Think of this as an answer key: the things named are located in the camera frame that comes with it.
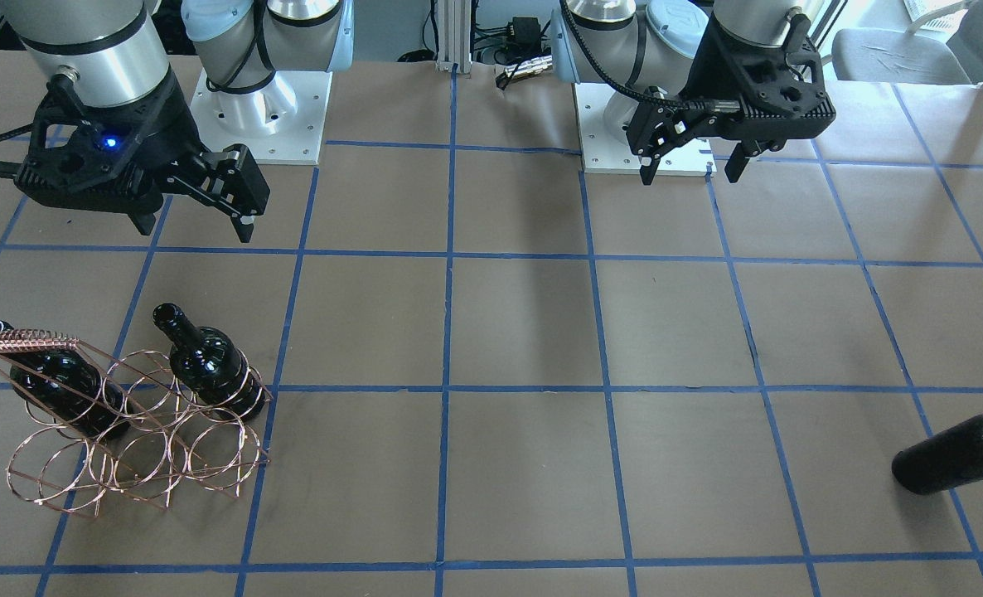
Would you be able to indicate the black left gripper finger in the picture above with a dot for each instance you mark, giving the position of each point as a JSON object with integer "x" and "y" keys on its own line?
{"x": 658, "y": 126}
{"x": 738, "y": 160}

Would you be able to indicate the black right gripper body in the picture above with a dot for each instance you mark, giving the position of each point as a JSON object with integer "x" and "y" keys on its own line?
{"x": 170, "y": 114}

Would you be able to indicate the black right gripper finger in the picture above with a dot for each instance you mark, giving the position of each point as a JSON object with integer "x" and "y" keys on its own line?
{"x": 144, "y": 223}
{"x": 229, "y": 180}

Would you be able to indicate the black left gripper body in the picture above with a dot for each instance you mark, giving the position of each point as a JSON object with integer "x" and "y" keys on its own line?
{"x": 701, "y": 83}

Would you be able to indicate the dark wine bottle being moved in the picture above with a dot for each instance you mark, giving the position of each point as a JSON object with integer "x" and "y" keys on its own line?
{"x": 945, "y": 461}

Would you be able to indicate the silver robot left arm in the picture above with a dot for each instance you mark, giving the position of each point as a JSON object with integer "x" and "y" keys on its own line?
{"x": 629, "y": 47}

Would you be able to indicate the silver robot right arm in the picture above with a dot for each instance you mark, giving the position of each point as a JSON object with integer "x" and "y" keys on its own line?
{"x": 113, "y": 53}

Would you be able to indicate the dark wine bottle slot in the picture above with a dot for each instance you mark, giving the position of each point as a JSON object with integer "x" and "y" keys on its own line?
{"x": 210, "y": 365}
{"x": 74, "y": 391}

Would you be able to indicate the black power adapter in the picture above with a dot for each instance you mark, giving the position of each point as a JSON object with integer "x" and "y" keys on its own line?
{"x": 524, "y": 32}

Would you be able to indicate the grey chair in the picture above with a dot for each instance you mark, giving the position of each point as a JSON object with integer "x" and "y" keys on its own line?
{"x": 886, "y": 56}

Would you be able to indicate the copper wire wine rack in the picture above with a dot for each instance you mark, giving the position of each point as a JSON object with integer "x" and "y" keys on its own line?
{"x": 173, "y": 439}

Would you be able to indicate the aluminium frame post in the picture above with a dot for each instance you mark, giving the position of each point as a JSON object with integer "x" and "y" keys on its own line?
{"x": 453, "y": 36}

